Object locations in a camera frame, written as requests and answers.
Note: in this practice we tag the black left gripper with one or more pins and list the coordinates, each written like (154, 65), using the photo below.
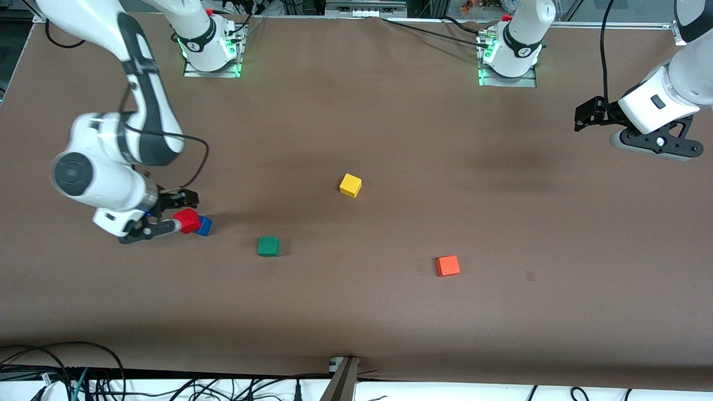
(604, 111)

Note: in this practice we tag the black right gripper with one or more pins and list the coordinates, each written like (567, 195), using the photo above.
(165, 201)

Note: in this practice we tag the red wooden block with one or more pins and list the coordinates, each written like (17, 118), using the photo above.
(186, 221)

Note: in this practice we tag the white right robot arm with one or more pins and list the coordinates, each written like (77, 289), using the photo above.
(92, 178)

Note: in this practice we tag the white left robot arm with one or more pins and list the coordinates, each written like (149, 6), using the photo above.
(690, 78)

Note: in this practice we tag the blue wooden block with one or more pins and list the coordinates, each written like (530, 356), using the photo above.
(206, 227)

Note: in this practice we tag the green wooden block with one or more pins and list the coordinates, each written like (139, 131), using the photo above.
(268, 246)

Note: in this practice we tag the yellow wooden block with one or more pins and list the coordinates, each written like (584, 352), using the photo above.
(350, 185)

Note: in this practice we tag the orange wooden block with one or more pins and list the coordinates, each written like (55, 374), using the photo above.
(448, 266)

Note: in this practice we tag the colourful toy clutter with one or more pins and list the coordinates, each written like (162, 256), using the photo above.
(484, 4)

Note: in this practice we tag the brown paper table cover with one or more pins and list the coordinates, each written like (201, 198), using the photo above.
(356, 111)

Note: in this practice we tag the silver power strip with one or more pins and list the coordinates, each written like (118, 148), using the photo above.
(365, 8)

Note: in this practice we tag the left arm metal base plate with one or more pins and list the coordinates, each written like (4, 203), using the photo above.
(529, 82)

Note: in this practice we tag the aluminium profile frame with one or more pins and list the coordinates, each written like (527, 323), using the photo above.
(579, 24)

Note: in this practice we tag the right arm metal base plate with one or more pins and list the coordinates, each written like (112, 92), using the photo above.
(192, 71)

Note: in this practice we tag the aluminium camera mount post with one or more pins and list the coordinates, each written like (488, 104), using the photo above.
(341, 384)

